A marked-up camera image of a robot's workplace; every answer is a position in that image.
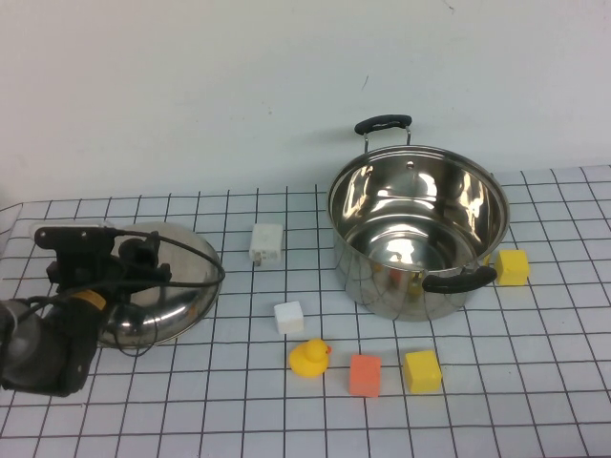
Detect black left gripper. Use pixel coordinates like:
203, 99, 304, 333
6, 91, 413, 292
46, 232, 173, 296

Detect stainless steel pot lid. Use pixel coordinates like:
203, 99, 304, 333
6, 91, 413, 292
97, 221, 224, 348

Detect white power adapter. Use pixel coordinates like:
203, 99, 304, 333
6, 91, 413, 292
247, 222, 284, 268

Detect white cube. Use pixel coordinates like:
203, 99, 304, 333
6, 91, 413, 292
273, 300, 306, 335

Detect white grid tablecloth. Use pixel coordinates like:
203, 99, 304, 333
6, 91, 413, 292
0, 165, 611, 458

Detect yellow rubber duck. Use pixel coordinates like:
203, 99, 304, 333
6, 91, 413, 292
287, 338, 333, 380

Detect orange block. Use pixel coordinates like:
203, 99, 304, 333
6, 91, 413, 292
348, 353, 383, 397

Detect yellow cube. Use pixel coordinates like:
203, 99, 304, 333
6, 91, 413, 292
402, 349, 443, 394
493, 248, 531, 286

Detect black camera cable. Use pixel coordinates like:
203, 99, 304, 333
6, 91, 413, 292
9, 227, 226, 357

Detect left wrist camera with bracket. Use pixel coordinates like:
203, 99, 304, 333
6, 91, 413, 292
27, 218, 116, 250

